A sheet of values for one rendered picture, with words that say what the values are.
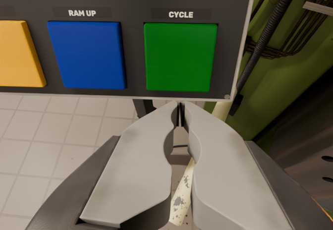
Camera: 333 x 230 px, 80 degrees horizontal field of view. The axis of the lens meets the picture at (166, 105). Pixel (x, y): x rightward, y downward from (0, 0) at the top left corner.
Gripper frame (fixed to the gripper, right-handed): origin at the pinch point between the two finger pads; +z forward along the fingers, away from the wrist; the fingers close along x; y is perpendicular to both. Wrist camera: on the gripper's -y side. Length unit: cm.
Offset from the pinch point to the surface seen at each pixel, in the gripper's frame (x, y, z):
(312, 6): 24.4, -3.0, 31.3
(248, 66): 19.4, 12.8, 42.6
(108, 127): -42, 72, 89
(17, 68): -18.6, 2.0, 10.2
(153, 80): -2.8, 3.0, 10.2
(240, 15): 5.8, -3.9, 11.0
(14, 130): -101, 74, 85
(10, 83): -20.2, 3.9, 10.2
